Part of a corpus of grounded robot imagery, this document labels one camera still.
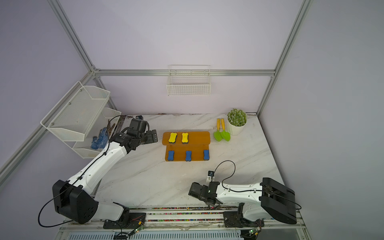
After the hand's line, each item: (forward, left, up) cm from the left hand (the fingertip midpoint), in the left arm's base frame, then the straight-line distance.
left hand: (147, 137), depth 83 cm
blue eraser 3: (-1, -34, -18) cm, 39 cm away
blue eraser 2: (-2, -23, -18) cm, 29 cm away
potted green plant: (+19, -55, -5) cm, 58 cm away
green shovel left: (+17, -43, -19) cm, 50 cm away
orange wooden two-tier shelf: (0, -29, -5) cm, 29 cm away
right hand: (-25, -34, -21) cm, 47 cm away
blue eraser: (-1, -11, -18) cm, 21 cm away
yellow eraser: (+2, -13, -5) cm, 14 cm away
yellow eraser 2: (+3, -21, -4) cm, 21 cm away
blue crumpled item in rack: (+1, +31, -6) cm, 31 cm away
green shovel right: (+17, -48, -19) cm, 55 cm away
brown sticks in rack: (+12, +29, -5) cm, 32 cm away
